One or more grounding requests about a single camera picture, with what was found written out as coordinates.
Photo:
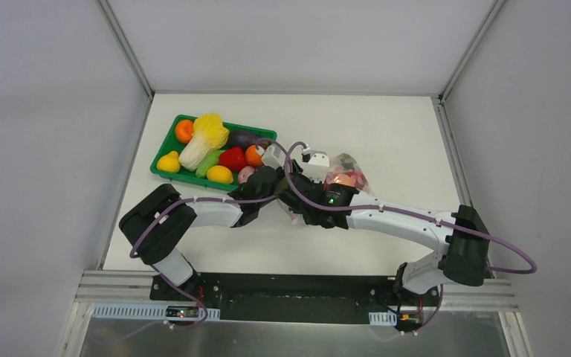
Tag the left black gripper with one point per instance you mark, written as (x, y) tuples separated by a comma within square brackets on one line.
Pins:
[(268, 178)]

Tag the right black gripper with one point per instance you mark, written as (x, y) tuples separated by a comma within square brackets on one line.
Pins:
[(294, 198)]

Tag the clear zip top bag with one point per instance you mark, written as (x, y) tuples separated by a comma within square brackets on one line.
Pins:
[(349, 170)]

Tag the fake orange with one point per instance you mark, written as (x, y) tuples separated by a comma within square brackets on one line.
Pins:
[(252, 157), (184, 131)]

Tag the fake peach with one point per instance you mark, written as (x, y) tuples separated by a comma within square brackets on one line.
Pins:
[(346, 179)]

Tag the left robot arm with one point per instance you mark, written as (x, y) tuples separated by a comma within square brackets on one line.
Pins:
[(155, 226)]

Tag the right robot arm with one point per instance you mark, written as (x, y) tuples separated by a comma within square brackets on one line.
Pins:
[(456, 239)]

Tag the fake pink onion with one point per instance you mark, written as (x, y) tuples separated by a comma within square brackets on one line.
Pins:
[(245, 173)]

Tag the fake orange in tray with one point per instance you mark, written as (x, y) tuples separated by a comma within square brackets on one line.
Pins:
[(252, 157)]

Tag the fake red bell pepper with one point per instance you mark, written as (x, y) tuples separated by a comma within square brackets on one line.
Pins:
[(233, 159)]

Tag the fake purple eggplant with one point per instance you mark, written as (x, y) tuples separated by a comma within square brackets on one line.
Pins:
[(243, 139)]

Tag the fake yellow lemon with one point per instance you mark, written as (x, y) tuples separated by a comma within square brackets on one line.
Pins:
[(220, 174)]

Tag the fake green cucumber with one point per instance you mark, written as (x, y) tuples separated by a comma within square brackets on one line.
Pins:
[(212, 159)]

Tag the fake napa cabbage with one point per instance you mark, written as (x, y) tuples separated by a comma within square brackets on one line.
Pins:
[(209, 134)]

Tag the green plastic tray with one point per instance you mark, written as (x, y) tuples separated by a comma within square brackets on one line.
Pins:
[(170, 143)]

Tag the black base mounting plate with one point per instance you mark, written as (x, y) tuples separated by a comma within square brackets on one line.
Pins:
[(312, 299)]

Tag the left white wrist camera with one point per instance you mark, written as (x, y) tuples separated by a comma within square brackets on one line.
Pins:
[(274, 157)]

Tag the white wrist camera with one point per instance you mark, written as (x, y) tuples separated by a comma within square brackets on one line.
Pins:
[(274, 157), (315, 165)]

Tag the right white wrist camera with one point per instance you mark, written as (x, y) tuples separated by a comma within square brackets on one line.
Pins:
[(315, 165)]

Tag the aluminium frame rail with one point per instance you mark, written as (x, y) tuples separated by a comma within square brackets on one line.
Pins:
[(125, 47)]

